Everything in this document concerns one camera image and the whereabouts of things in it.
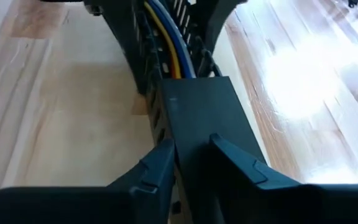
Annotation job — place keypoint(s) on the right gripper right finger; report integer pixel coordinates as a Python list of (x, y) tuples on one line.
[(247, 193)]

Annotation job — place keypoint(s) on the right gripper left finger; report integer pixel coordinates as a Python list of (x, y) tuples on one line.
[(148, 193)]

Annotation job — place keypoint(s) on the black raceway cover strip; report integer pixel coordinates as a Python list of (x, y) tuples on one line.
[(204, 109)]

